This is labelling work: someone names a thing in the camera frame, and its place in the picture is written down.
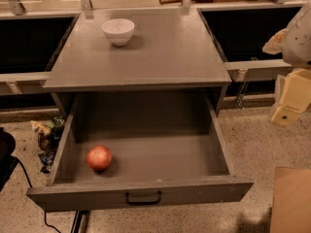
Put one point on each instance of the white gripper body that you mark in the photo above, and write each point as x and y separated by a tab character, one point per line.
298	43

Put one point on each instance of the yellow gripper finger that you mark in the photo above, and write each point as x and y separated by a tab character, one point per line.
275	44
292	97

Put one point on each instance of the red apple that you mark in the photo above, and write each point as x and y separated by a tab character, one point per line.
99	158

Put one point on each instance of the grey cabinet counter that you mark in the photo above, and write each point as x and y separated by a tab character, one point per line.
170	48

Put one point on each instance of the grey open drawer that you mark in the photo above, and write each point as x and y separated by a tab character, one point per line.
168	141

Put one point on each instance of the wooden stick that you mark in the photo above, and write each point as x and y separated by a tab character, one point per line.
164	2

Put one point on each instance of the brown cardboard box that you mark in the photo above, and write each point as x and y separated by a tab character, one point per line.
291	209

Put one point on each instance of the white ceramic bowl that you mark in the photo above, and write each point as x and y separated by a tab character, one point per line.
118	31

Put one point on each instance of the crumpled snack bags pile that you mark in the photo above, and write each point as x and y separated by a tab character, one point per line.
48	138

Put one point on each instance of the black object at left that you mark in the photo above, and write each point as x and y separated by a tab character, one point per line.
8	162

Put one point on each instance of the black drawer handle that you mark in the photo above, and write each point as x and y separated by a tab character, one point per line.
142	199

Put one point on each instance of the metal frame leg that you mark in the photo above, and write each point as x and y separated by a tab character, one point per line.
80	222

